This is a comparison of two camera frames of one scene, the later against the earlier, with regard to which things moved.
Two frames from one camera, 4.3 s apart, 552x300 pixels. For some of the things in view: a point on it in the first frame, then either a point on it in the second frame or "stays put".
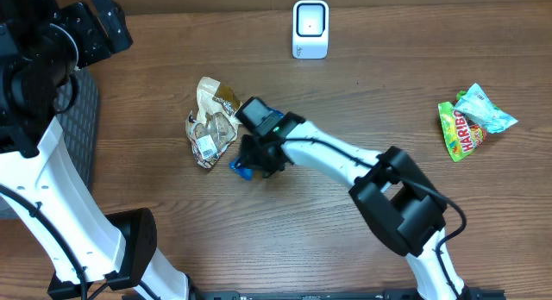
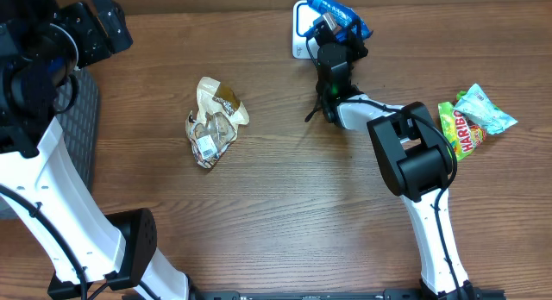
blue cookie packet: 248,173 -> 316,6
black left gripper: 84,19 stays put
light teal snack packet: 477,105 stays put
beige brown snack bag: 214,124 stays put
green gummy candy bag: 461,133 stays put
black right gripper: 248,160 -> 354,40
